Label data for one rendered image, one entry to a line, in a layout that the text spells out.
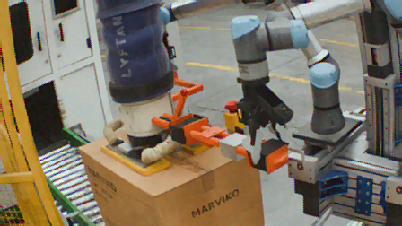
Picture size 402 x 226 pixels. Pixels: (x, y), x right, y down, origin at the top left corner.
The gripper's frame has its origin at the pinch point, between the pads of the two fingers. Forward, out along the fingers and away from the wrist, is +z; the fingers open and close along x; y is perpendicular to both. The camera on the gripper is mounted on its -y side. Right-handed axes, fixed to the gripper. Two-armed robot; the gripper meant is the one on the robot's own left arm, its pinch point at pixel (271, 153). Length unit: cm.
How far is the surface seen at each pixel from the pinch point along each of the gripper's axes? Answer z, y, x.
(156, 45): -24, 51, -3
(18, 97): -15, 99, 41
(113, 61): -22, 58, 10
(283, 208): 121, 126, -114
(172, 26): 22, 303, -167
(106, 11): -40, 56, 11
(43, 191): 29, 100, 42
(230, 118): 23, 80, -47
